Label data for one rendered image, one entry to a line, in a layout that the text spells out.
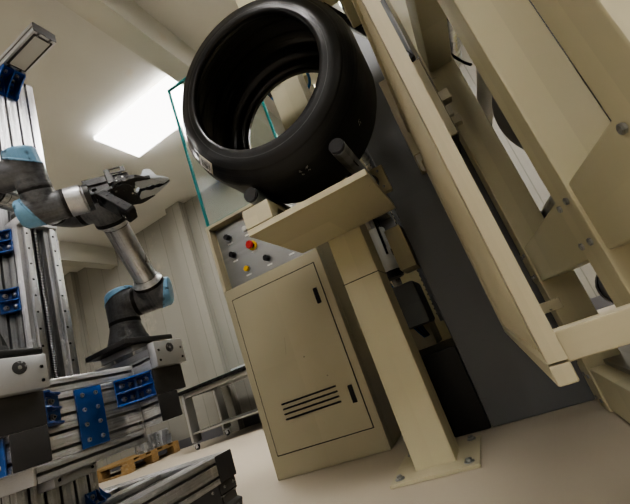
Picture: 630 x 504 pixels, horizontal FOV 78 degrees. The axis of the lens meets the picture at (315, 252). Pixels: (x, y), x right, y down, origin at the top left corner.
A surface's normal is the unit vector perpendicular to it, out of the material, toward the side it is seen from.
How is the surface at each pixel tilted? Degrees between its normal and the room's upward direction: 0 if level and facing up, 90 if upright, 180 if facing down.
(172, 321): 90
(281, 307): 90
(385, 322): 90
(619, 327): 90
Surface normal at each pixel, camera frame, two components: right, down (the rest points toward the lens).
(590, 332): -0.40, -0.14
